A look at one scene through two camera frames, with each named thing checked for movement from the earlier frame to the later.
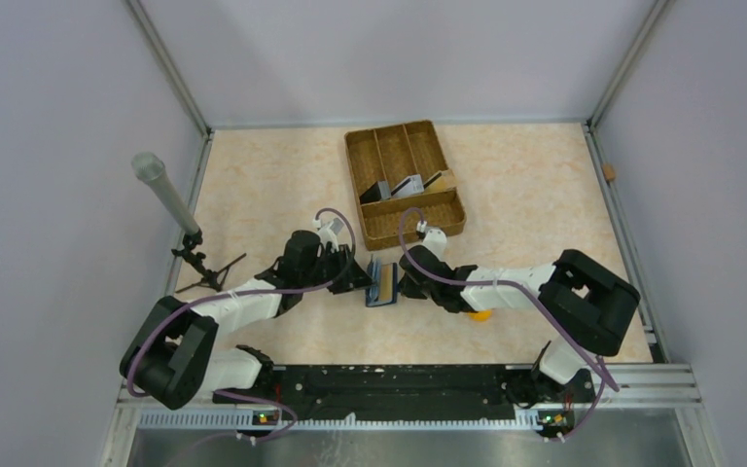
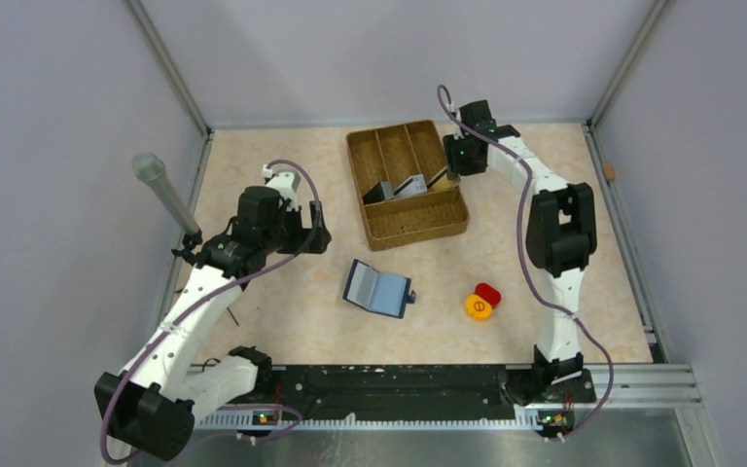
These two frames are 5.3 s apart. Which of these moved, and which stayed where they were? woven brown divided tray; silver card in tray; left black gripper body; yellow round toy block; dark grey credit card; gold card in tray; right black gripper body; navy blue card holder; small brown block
Moved: right black gripper body; navy blue card holder; left black gripper body
Stayed: silver card in tray; small brown block; gold card in tray; dark grey credit card; woven brown divided tray; yellow round toy block
